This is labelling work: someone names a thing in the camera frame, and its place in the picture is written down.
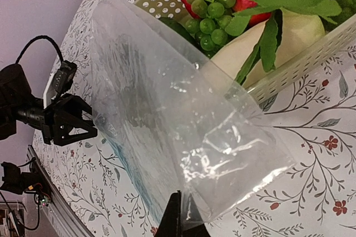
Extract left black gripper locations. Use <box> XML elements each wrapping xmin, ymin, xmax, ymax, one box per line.
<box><xmin>41</xmin><ymin>93</ymin><xmax>97</xmax><ymax>145</ymax></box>

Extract green toy vegetable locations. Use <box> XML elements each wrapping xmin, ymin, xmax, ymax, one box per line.
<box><xmin>159</xmin><ymin>17</ymin><xmax>198</xmax><ymax>48</ymax></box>

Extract white toy radish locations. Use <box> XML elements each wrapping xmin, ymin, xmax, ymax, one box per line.
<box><xmin>211</xmin><ymin>0</ymin><xmax>342</xmax><ymax>85</ymax></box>

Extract green toy grapes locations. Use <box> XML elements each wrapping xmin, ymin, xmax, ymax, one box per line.
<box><xmin>185</xmin><ymin>0</ymin><xmax>236</xmax><ymax>53</ymax></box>

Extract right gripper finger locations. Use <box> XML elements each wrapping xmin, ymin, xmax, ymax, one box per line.
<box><xmin>159</xmin><ymin>191</ymin><xmax>211</xmax><ymax>237</ymax></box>

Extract beige perforated plastic basket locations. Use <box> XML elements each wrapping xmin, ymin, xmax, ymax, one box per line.
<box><xmin>135</xmin><ymin>0</ymin><xmax>356</xmax><ymax>110</ymax></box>

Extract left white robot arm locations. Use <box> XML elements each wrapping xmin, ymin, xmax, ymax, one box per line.
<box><xmin>1</xmin><ymin>63</ymin><xmax>97</xmax><ymax>146</ymax></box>

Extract floral table mat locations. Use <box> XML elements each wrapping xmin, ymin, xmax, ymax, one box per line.
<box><xmin>30</xmin><ymin>0</ymin><xmax>355</xmax><ymax>236</ymax></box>

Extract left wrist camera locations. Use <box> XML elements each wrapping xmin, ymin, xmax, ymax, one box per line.
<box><xmin>43</xmin><ymin>61</ymin><xmax>77</xmax><ymax>108</ymax></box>

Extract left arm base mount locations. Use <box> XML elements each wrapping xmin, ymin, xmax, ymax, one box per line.
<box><xmin>1</xmin><ymin>160</ymin><xmax>52</xmax><ymax>206</ymax></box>

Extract clear zip top bag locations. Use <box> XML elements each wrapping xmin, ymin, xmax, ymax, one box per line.
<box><xmin>90</xmin><ymin>0</ymin><xmax>294</xmax><ymax>228</ymax></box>

